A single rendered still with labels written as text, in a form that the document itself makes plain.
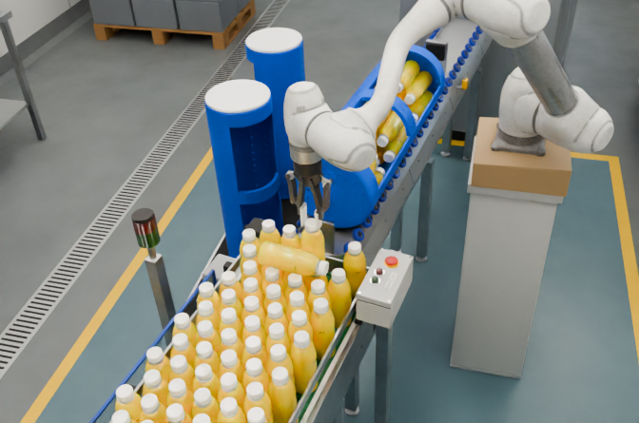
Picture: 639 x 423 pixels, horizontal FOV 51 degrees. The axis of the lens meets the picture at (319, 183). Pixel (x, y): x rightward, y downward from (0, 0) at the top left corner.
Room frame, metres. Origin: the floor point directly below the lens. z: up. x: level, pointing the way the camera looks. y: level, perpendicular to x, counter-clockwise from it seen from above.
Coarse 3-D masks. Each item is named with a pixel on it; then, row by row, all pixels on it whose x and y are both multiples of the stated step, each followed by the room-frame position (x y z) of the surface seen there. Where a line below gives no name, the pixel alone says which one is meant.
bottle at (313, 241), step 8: (304, 232) 1.47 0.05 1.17; (312, 232) 1.45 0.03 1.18; (320, 232) 1.47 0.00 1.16; (304, 240) 1.45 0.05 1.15; (312, 240) 1.44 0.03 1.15; (320, 240) 1.45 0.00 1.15; (304, 248) 1.45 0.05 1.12; (312, 248) 1.44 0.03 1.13; (320, 248) 1.45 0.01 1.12; (320, 256) 1.45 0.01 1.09
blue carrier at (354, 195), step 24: (432, 72) 2.48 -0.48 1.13; (360, 96) 2.14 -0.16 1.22; (408, 120) 2.07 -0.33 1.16; (408, 144) 2.02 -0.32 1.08; (336, 168) 1.73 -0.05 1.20; (384, 168) 2.04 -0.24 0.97; (336, 192) 1.73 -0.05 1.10; (360, 192) 1.69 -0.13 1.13; (312, 216) 1.77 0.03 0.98; (336, 216) 1.73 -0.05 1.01; (360, 216) 1.69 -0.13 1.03
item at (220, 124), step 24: (216, 120) 2.43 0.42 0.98; (240, 120) 2.40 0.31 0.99; (264, 120) 2.64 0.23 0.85; (216, 144) 2.45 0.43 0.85; (240, 144) 2.67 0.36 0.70; (264, 144) 2.65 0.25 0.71; (216, 168) 2.48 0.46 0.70; (240, 168) 2.67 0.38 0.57; (264, 168) 2.66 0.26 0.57; (240, 192) 2.41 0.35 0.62; (264, 192) 2.43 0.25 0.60; (240, 216) 2.41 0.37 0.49; (264, 216) 2.67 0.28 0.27; (240, 240) 2.41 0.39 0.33
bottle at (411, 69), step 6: (408, 66) 2.44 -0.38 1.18; (414, 66) 2.45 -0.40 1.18; (402, 72) 2.39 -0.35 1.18; (408, 72) 2.39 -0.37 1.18; (414, 72) 2.42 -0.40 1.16; (402, 78) 2.35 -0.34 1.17; (408, 78) 2.36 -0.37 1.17; (414, 78) 2.41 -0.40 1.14; (402, 84) 2.33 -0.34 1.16; (408, 84) 2.35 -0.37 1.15
